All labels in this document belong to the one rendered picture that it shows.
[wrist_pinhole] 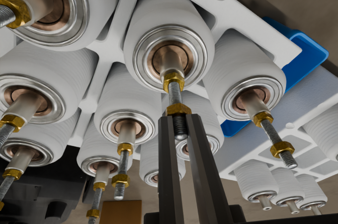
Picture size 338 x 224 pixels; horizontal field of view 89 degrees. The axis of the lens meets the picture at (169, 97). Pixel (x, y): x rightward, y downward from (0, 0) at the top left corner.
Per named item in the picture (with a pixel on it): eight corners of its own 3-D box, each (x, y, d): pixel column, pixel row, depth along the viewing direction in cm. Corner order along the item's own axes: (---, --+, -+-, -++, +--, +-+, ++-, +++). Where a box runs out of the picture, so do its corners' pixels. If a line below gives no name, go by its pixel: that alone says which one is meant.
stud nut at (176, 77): (165, 70, 14) (165, 76, 14) (184, 72, 15) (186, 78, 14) (161, 88, 16) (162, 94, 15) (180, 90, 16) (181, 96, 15)
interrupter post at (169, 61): (185, 63, 18) (190, 81, 16) (166, 73, 19) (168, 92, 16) (174, 45, 17) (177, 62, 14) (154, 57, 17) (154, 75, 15)
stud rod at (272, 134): (252, 104, 21) (289, 164, 15) (260, 103, 21) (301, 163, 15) (250, 110, 21) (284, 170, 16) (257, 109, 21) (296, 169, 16)
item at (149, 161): (161, 128, 53) (164, 190, 39) (136, 114, 48) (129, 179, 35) (184, 111, 49) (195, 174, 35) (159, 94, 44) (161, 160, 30)
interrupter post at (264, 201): (260, 197, 47) (266, 210, 45) (254, 196, 46) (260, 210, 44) (267, 193, 46) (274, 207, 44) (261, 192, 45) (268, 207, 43)
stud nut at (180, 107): (167, 100, 11) (168, 109, 11) (192, 102, 12) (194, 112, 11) (163, 120, 13) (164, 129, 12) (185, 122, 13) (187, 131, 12)
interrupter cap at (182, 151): (208, 158, 32) (209, 162, 31) (169, 156, 30) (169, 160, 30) (226, 134, 27) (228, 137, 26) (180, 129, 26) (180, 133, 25)
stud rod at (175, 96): (167, 65, 16) (174, 131, 10) (177, 67, 16) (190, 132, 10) (165, 74, 17) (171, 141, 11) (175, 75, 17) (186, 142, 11)
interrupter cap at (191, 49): (217, 69, 19) (218, 73, 18) (159, 98, 21) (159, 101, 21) (185, 4, 15) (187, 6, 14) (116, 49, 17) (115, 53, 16)
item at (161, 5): (197, 20, 33) (229, 73, 19) (155, 46, 35) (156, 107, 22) (172, -34, 27) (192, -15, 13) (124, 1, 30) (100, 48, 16)
